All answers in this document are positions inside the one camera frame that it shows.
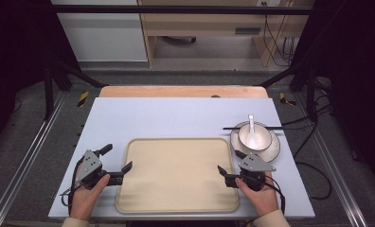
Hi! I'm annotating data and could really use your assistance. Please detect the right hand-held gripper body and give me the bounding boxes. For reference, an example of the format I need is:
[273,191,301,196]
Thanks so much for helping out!
[238,152,277,192]

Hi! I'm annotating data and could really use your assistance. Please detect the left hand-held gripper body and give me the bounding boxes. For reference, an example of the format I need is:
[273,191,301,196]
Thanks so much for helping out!
[75,148,110,191]

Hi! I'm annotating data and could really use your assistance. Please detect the person's right hand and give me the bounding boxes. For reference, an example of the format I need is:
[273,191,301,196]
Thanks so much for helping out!
[234,176,280,218]

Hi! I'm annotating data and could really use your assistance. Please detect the person's left hand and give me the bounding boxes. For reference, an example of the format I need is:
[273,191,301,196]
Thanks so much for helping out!
[68,173,112,222]

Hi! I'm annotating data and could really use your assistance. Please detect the white spoon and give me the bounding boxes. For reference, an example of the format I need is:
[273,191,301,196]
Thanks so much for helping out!
[245,113,262,150]

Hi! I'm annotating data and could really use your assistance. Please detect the white plate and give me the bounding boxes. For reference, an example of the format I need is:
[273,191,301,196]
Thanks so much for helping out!
[229,120,281,164]

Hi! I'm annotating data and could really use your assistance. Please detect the black chopstick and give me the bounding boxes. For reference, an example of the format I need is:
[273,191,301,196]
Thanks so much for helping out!
[223,126,285,131]
[223,127,285,131]

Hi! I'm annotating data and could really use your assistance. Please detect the white bowl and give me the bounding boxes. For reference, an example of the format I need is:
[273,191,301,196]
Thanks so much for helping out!
[237,123,274,152]

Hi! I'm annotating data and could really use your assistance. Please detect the beige tray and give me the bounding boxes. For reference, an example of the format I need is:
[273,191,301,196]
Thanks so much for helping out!
[116,137,241,215]

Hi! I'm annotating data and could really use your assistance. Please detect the black metal stand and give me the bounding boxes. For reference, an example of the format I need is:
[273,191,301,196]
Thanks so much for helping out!
[257,61,320,123]
[43,59,110,121]

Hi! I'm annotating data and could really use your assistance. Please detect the wooden table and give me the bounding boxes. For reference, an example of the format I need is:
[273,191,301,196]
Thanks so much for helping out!
[98,85,270,99]

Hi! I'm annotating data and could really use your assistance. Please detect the white cabinet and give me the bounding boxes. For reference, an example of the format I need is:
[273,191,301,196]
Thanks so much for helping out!
[50,0,149,62]

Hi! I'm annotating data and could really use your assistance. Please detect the wooden desk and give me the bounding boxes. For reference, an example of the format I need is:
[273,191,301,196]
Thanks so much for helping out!
[137,0,315,68]

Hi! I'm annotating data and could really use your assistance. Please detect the black curtain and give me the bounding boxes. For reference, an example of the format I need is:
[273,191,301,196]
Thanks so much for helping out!
[289,0,375,185]
[0,0,80,154]

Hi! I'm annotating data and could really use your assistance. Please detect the black horizontal bar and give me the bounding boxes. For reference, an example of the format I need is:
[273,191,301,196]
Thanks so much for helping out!
[49,4,313,16]

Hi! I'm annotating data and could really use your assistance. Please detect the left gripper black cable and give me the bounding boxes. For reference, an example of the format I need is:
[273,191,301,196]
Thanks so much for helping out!
[60,156,85,218]

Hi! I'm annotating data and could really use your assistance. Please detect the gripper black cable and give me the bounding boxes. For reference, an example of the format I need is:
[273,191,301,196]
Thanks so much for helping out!
[263,174,287,216]
[60,156,85,218]

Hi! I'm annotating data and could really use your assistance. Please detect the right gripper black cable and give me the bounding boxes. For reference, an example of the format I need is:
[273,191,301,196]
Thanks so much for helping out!
[263,174,287,216]

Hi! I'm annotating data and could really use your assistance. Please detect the aluminium rail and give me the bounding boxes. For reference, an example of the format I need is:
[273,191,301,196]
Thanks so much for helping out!
[293,93,370,227]
[0,90,67,227]

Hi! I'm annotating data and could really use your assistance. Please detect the black floor cable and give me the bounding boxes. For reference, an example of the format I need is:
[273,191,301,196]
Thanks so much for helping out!
[280,102,333,201]

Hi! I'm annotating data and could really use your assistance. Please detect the hanging black cables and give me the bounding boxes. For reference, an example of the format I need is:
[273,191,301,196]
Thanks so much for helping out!
[261,1,296,68]

